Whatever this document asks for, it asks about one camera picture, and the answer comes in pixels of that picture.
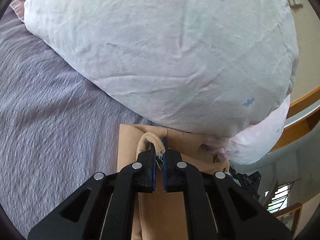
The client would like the wooden chair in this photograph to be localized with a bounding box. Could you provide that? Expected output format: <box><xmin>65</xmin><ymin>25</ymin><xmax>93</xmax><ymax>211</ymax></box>
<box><xmin>273</xmin><ymin>203</ymin><xmax>303</xmax><ymax>237</ymax></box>

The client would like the beige small garment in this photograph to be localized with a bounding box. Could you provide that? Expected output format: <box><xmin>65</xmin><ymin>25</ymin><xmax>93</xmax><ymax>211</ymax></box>
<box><xmin>117</xmin><ymin>124</ymin><xmax>229</xmax><ymax>239</ymax></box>

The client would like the lavender bed sheet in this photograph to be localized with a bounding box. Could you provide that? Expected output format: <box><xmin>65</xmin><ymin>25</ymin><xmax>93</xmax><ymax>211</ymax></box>
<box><xmin>1</xmin><ymin>8</ymin><xmax>149</xmax><ymax>237</ymax></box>

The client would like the white floral pillow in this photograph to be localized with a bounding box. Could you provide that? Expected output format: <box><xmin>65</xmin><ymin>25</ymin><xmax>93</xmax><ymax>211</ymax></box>
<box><xmin>24</xmin><ymin>0</ymin><xmax>299</xmax><ymax>137</ymax></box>

